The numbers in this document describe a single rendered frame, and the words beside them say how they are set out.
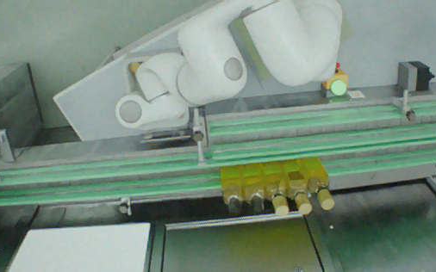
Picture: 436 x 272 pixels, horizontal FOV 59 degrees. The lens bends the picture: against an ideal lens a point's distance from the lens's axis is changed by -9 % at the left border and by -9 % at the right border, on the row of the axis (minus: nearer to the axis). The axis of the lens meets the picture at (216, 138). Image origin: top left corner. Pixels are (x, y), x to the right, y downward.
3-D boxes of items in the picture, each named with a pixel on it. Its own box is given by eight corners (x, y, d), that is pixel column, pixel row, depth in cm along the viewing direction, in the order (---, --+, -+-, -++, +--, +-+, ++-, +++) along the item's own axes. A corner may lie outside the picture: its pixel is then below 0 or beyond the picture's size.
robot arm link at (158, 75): (225, 94, 79) (180, 107, 98) (196, 32, 77) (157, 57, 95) (189, 113, 76) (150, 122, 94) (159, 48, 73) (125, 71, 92)
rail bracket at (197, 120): (196, 152, 125) (196, 174, 114) (190, 100, 118) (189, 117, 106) (207, 151, 125) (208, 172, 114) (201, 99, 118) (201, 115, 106)
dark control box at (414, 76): (396, 83, 132) (407, 92, 124) (397, 61, 129) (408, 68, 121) (417, 82, 132) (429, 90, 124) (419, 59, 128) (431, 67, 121)
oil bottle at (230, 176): (220, 170, 128) (223, 209, 109) (218, 153, 126) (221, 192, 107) (238, 167, 128) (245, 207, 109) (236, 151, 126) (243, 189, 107)
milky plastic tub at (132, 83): (137, 120, 134) (133, 131, 126) (126, 52, 124) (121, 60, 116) (190, 114, 134) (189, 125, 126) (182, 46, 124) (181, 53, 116)
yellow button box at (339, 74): (320, 89, 132) (326, 97, 125) (320, 67, 129) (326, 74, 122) (340, 88, 132) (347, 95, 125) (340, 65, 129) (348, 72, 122)
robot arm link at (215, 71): (254, 77, 83) (222, 9, 80) (328, 54, 64) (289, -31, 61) (190, 113, 76) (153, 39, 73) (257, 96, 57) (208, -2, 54)
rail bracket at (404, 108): (387, 104, 121) (406, 121, 109) (389, 82, 118) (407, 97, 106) (398, 103, 121) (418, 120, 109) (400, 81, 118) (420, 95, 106)
